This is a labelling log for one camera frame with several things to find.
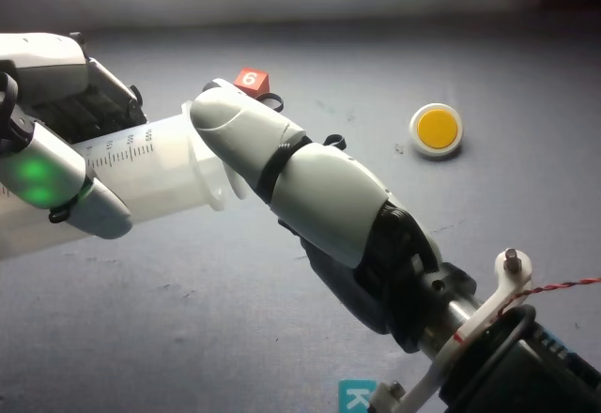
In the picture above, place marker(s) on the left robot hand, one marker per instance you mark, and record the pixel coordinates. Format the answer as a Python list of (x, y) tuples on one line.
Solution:
[(51, 80)]

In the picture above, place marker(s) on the large clear plastic syringe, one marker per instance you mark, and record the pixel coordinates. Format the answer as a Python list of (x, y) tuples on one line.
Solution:
[(155, 173)]

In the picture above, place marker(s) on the red number cube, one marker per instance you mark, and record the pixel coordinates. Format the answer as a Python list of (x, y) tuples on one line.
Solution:
[(251, 80)]

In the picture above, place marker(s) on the yellow push button white rim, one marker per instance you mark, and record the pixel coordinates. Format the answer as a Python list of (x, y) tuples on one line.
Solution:
[(436, 129)]

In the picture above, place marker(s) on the teal letter K block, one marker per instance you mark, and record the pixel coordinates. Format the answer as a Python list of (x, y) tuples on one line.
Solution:
[(354, 396)]

